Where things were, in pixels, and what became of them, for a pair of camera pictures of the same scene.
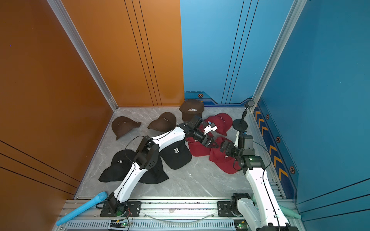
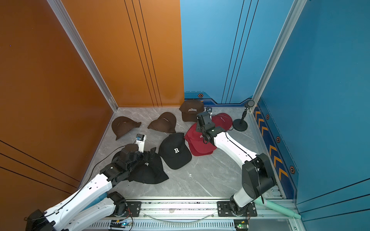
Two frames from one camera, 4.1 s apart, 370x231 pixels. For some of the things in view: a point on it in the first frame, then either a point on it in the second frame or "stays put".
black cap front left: (154, 174) stays put
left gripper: (207, 142) to (152, 152)
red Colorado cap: (198, 148) stays put
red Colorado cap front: (223, 161) to (198, 147)
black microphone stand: (240, 124) stays put
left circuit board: (116, 224) stays put
